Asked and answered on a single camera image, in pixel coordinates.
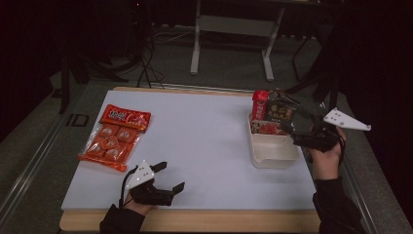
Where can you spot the white plastic basket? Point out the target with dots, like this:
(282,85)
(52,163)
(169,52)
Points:
(272,149)

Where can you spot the white metal stand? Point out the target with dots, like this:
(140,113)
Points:
(237,26)

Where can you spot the red and black soup packet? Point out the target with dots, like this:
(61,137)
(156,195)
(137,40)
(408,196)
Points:
(276,113)

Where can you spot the person's left hand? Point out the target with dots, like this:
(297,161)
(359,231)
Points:
(138,206)

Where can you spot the black stand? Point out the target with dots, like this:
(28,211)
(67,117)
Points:
(324,71)

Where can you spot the orange snack bag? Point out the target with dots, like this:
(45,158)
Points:
(113,139)

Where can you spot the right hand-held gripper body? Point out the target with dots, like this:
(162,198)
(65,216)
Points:
(319,138)

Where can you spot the white table mat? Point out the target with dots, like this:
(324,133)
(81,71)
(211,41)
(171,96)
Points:
(201,146)

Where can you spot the black floor bracket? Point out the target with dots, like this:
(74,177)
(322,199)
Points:
(77,120)

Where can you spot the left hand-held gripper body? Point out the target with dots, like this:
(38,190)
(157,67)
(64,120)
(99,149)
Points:
(152,195)

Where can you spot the person's right hand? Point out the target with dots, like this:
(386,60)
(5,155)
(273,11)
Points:
(326,165)

